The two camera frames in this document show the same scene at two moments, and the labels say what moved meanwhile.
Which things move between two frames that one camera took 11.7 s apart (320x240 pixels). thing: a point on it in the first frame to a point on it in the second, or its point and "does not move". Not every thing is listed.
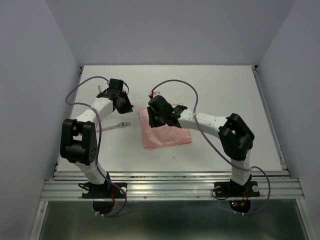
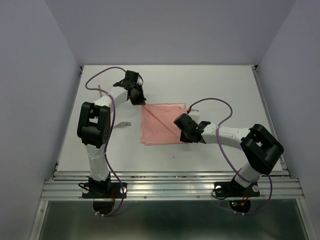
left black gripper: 128,108 to 141,101
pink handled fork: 123,123 does not move
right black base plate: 232,189 does not move
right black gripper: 152,121 to 184,138
